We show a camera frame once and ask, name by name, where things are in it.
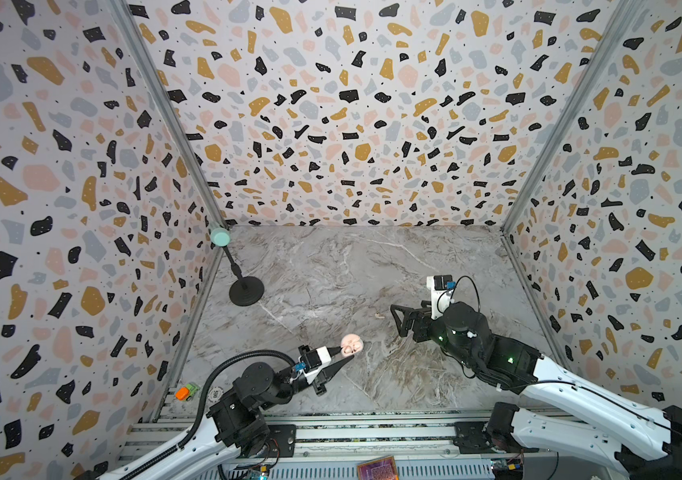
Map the pink earbud charging case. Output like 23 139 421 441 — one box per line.
340 334 364 357

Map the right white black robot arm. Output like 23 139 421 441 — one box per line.
390 302 682 479

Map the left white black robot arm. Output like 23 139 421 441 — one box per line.
79 341 361 479

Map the microphone stand with green ball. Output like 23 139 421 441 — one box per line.
210 227 265 307

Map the pink circuit board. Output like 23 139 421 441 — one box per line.
356 456 399 480

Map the small electronics board with leds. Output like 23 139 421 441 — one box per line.
242 465 272 480

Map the orange green connector block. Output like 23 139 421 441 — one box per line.
174 382 200 402

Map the right small electronics board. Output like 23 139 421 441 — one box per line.
491 459 524 480

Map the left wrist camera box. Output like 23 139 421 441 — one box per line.
294 345 332 384

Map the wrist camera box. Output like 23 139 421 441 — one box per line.
426 274 456 320
294 345 332 384

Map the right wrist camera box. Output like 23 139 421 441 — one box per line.
426 274 456 320

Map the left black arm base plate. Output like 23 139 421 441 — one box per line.
240 424 297 459

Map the black corrugated cable conduit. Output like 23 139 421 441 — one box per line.
88 349 297 480

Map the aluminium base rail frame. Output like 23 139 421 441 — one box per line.
118 410 624 480

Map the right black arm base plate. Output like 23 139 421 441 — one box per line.
453 421 520 454

